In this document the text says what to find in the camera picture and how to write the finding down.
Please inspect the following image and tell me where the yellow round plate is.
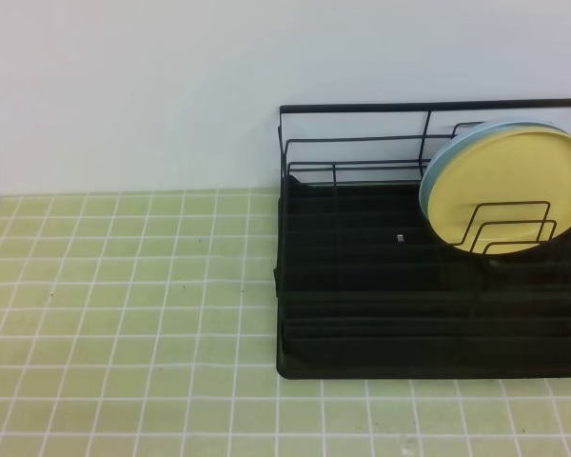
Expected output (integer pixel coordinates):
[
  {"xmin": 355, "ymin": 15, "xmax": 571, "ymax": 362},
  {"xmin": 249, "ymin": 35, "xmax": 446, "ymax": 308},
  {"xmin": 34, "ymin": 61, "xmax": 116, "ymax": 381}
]
[{"xmin": 427, "ymin": 127, "xmax": 571, "ymax": 255}]

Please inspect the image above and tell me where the black wire dish rack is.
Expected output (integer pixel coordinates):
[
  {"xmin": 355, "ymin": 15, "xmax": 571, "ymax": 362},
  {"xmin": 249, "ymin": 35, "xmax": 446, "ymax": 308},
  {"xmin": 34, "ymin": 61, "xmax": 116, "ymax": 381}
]
[{"xmin": 278, "ymin": 97, "xmax": 571, "ymax": 342}]

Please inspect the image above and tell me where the black drip tray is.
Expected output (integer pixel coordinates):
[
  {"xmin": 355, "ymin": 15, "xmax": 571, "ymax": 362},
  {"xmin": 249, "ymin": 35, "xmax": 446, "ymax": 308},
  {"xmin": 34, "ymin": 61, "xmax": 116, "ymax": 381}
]
[{"xmin": 274, "ymin": 178, "xmax": 571, "ymax": 379}]

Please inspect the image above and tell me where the light blue round plate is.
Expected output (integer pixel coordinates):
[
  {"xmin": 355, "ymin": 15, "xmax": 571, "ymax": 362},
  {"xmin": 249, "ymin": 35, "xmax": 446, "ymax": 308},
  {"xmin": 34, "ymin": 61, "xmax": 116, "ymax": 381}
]
[{"xmin": 419, "ymin": 118, "xmax": 566, "ymax": 218}]

